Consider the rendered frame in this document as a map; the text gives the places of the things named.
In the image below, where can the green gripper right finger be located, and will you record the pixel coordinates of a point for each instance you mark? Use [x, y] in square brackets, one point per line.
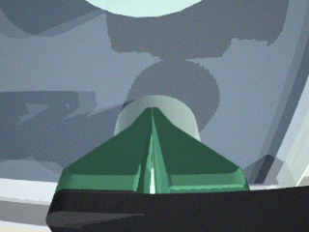
[187, 165]

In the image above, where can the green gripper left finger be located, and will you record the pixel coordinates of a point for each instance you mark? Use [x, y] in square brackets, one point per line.
[117, 164]

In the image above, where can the white shallow tray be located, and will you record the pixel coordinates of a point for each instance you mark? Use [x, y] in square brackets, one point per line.
[297, 161]

